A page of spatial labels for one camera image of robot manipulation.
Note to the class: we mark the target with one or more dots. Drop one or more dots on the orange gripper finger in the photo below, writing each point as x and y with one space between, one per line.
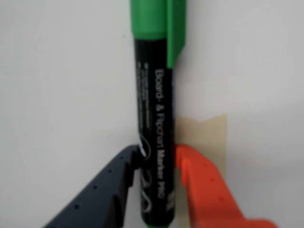
209 194

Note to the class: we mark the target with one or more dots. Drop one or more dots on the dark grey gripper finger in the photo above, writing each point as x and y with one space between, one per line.
95 204

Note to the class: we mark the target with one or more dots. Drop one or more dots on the green marker with black barrel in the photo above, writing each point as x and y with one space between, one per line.
154 95

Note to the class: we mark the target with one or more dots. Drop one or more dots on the long beige masking tape strip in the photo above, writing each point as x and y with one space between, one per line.
209 142

